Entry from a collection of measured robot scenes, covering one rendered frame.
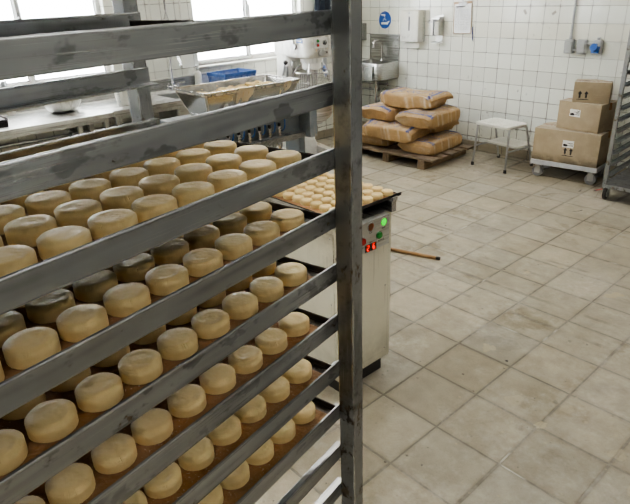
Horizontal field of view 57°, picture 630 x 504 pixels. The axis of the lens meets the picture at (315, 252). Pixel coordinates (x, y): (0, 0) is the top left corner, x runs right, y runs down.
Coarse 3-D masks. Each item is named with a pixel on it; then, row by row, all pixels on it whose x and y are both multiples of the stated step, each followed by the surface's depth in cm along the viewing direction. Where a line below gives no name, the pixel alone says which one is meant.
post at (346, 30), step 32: (352, 0) 72; (352, 32) 73; (352, 64) 75; (352, 96) 77; (352, 128) 78; (352, 160) 80; (352, 192) 82; (352, 224) 84; (352, 256) 86; (352, 288) 88; (352, 320) 91; (352, 352) 93; (352, 384) 96; (352, 416) 99; (352, 448) 102; (352, 480) 105
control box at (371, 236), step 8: (376, 216) 244; (384, 216) 244; (368, 224) 239; (376, 224) 242; (368, 232) 240; (376, 232) 244; (384, 232) 248; (368, 240) 242; (376, 240) 246; (384, 240) 249
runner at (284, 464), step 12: (336, 408) 99; (324, 420) 97; (336, 420) 100; (312, 432) 94; (324, 432) 97; (300, 444) 92; (312, 444) 95; (288, 456) 90; (300, 456) 93; (276, 468) 88; (288, 468) 90; (264, 480) 86; (276, 480) 88; (252, 492) 84; (264, 492) 86
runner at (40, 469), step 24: (312, 288) 85; (264, 312) 76; (288, 312) 81; (240, 336) 73; (192, 360) 67; (216, 360) 71; (168, 384) 65; (120, 408) 60; (144, 408) 63; (96, 432) 58; (48, 456) 54; (72, 456) 56; (0, 480) 51; (24, 480) 53
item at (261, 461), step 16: (304, 416) 98; (320, 416) 101; (288, 432) 95; (304, 432) 97; (272, 448) 92; (288, 448) 94; (256, 464) 90; (272, 464) 91; (224, 480) 86; (240, 480) 86; (256, 480) 88; (208, 496) 83; (224, 496) 85; (240, 496) 85
